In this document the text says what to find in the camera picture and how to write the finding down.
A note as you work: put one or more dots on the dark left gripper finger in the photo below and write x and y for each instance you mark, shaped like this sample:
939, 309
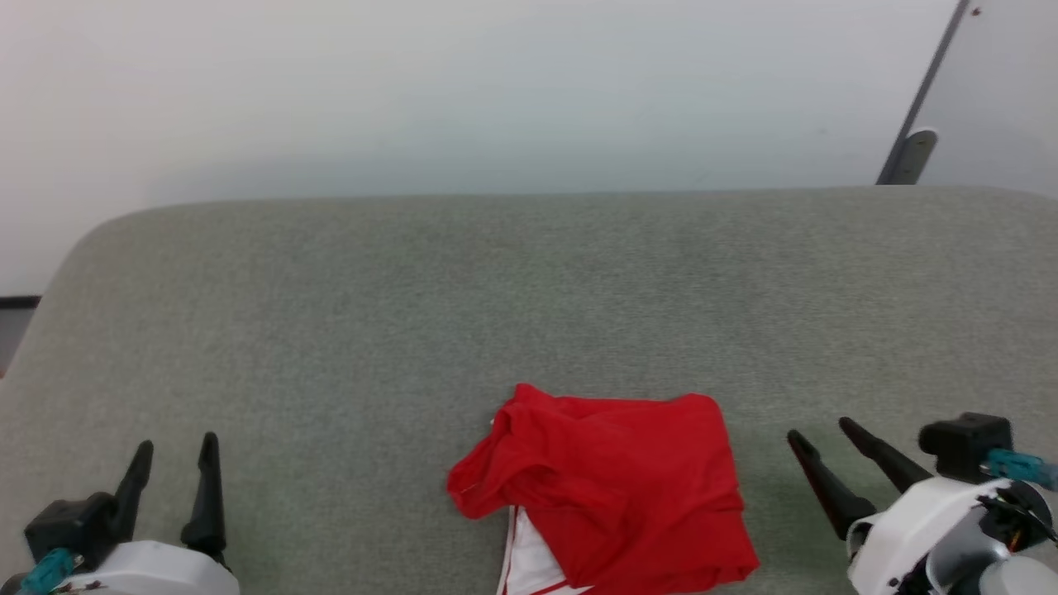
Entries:
207, 504
134, 496

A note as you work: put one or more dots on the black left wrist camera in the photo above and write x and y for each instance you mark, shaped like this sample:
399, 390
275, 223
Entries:
70, 525

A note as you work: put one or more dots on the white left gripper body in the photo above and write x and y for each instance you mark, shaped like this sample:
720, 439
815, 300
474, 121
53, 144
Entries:
157, 572

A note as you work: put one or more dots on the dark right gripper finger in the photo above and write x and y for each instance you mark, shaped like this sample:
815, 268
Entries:
888, 459
835, 492

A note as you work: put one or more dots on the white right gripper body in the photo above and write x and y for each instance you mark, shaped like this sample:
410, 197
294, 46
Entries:
905, 529

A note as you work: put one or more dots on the red jersey white sleeves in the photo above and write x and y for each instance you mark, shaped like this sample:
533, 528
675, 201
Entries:
628, 479

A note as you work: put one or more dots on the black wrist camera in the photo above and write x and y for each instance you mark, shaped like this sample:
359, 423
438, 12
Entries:
70, 525
963, 446

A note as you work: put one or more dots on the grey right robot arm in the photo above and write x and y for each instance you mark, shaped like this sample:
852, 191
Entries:
1017, 578

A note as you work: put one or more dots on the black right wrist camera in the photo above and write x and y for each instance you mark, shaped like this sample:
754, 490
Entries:
963, 446

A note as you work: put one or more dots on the grey metal bracket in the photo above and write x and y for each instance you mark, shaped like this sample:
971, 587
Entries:
916, 157

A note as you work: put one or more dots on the black baseboard strip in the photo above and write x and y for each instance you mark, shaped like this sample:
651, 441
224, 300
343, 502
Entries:
16, 302

